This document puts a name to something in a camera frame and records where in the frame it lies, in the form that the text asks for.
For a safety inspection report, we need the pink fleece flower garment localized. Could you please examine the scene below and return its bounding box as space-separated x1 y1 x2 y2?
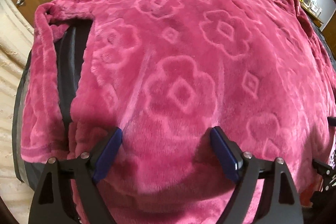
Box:
20 0 336 224

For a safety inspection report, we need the cream striped curtain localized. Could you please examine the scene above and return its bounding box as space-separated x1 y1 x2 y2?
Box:
0 0 36 204

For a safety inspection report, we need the silver door knob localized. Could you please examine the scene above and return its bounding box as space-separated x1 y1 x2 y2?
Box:
16 0 26 7

